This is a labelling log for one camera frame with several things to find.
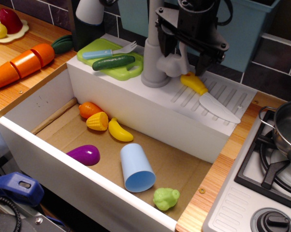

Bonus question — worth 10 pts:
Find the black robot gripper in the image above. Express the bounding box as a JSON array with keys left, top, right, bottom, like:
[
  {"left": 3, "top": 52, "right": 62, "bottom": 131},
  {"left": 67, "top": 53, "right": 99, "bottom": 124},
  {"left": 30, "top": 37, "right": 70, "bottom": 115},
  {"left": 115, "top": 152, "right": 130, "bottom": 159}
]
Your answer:
[{"left": 156, "top": 0, "right": 229, "bottom": 76}]

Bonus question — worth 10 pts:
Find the grey toy faucet with lever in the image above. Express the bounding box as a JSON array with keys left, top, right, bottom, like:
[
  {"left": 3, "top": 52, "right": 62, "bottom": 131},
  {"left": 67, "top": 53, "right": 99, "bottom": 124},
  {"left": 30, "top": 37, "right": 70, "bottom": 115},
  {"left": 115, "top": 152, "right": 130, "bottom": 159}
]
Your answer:
[{"left": 141, "top": 0, "right": 190, "bottom": 88}]

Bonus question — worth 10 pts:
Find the green plastic cutting board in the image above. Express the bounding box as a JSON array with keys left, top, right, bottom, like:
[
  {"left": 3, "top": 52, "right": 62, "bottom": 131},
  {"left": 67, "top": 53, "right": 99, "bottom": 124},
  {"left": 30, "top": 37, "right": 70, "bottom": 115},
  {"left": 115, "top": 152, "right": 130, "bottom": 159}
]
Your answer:
[{"left": 77, "top": 38, "right": 144, "bottom": 81}]

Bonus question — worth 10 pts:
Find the green toy cucumber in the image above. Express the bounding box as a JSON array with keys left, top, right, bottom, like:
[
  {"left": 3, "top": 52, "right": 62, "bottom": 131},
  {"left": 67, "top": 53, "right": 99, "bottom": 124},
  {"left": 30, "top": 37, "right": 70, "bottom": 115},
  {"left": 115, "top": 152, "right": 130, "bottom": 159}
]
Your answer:
[{"left": 92, "top": 55, "right": 135, "bottom": 71}]

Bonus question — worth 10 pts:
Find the yellow toy banana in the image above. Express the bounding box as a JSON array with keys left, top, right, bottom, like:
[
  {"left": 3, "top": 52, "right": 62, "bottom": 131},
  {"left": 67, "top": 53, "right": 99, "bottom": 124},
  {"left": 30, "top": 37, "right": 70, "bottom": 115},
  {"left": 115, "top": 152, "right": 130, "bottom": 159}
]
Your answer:
[{"left": 108, "top": 117, "right": 134, "bottom": 142}]

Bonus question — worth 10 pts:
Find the yellow toy corn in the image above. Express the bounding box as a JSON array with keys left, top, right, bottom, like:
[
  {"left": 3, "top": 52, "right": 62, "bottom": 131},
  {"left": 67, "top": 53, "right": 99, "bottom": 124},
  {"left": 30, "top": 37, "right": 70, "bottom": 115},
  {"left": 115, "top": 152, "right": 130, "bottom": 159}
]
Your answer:
[{"left": 86, "top": 112, "right": 109, "bottom": 131}]

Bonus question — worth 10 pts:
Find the orange toy carrot half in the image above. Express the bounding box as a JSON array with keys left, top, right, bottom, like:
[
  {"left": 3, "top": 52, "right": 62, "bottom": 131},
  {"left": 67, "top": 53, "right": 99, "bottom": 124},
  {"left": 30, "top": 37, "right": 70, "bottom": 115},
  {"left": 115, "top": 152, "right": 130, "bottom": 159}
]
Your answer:
[{"left": 78, "top": 101, "right": 103, "bottom": 119}]

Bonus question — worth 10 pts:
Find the steel pot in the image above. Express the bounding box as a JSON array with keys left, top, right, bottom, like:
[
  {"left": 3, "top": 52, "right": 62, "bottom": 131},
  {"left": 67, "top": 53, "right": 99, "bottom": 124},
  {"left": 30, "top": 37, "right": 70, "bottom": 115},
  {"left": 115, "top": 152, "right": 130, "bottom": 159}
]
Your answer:
[{"left": 259, "top": 101, "right": 291, "bottom": 161}]

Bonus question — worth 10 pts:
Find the white toy sink basin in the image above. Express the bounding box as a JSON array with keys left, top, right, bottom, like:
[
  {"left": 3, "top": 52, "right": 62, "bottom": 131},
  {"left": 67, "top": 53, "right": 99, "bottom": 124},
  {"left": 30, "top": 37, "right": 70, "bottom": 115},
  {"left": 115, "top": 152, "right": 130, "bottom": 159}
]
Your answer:
[{"left": 0, "top": 33, "right": 258, "bottom": 232}]

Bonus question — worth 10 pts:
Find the light blue plastic cup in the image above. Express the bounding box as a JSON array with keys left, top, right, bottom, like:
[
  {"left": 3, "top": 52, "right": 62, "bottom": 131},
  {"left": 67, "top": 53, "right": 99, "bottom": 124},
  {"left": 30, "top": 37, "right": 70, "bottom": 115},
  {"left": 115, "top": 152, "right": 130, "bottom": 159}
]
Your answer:
[{"left": 120, "top": 143, "right": 156, "bottom": 193}]

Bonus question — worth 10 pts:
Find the purple toy eggplant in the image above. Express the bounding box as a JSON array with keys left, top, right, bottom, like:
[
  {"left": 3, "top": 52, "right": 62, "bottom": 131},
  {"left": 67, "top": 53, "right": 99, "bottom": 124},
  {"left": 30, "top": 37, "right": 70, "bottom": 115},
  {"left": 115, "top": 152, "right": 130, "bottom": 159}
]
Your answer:
[{"left": 66, "top": 145, "right": 101, "bottom": 166}]

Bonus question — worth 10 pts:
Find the light green toy vegetable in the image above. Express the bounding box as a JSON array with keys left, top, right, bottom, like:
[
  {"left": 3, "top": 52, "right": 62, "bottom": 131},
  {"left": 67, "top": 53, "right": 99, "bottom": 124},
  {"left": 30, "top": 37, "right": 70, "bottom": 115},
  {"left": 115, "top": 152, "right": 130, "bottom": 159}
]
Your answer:
[{"left": 153, "top": 188, "right": 180, "bottom": 211}]

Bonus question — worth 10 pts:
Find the black stove grate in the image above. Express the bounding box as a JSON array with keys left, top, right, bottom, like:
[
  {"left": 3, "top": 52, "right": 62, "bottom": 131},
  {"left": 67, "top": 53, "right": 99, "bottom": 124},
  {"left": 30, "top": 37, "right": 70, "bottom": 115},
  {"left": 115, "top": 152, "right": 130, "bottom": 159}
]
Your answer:
[{"left": 234, "top": 107, "right": 291, "bottom": 209}]

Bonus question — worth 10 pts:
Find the red toy fruit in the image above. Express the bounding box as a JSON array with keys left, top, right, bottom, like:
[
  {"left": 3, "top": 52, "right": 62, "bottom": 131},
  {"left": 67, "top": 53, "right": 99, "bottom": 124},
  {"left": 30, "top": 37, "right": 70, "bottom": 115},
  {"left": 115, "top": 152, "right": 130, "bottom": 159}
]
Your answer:
[{"left": 0, "top": 8, "right": 23, "bottom": 34}]

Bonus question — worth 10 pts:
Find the cream scalloped plate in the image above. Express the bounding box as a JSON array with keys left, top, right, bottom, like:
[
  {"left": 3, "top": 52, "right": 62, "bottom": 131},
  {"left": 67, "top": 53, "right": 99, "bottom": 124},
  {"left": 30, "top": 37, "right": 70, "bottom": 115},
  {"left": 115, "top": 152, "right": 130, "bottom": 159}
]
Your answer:
[{"left": 0, "top": 19, "right": 29, "bottom": 43}]

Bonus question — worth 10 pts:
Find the large orange wooden carrot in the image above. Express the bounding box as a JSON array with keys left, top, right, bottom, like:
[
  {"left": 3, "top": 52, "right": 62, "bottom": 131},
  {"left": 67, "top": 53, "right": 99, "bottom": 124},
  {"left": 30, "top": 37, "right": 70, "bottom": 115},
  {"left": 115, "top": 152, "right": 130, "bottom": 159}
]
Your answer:
[{"left": 0, "top": 35, "right": 73, "bottom": 88}]

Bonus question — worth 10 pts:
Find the black stove knob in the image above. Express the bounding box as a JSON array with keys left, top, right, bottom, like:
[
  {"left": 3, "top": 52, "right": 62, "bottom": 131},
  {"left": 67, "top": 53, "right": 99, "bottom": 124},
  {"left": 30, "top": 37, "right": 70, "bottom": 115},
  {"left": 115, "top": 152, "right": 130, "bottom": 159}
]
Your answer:
[{"left": 251, "top": 209, "right": 291, "bottom": 232}]

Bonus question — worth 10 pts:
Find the blue clamp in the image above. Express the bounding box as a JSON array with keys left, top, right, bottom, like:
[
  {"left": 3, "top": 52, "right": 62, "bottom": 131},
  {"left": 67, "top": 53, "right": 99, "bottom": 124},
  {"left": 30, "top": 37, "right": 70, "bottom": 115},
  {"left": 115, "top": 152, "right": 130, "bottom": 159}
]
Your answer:
[{"left": 0, "top": 172, "right": 44, "bottom": 207}]

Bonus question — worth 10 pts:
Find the yellow handled toy knife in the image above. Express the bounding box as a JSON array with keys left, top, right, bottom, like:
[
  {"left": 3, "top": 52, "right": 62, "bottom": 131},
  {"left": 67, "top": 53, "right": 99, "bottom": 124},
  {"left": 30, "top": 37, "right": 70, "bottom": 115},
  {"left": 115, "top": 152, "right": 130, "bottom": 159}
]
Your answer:
[{"left": 180, "top": 72, "right": 241, "bottom": 124}]

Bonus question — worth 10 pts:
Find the teal wall bin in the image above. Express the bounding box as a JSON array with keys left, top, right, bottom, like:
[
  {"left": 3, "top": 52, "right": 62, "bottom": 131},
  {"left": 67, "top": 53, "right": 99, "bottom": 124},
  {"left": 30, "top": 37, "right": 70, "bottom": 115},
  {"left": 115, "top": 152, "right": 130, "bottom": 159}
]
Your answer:
[{"left": 117, "top": 0, "right": 280, "bottom": 73}]

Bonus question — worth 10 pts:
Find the blue handled grey fork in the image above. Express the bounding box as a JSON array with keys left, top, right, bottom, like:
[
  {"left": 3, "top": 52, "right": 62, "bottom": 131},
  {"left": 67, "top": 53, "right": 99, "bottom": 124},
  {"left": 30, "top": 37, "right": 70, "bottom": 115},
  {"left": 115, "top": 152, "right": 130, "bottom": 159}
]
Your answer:
[{"left": 82, "top": 41, "right": 137, "bottom": 60}]

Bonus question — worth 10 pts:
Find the black braided cable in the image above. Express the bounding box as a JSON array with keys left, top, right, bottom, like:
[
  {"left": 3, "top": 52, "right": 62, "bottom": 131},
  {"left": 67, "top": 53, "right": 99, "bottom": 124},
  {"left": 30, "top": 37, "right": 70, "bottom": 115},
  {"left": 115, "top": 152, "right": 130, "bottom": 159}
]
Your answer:
[{"left": 0, "top": 195, "right": 22, "bottom": 232}]

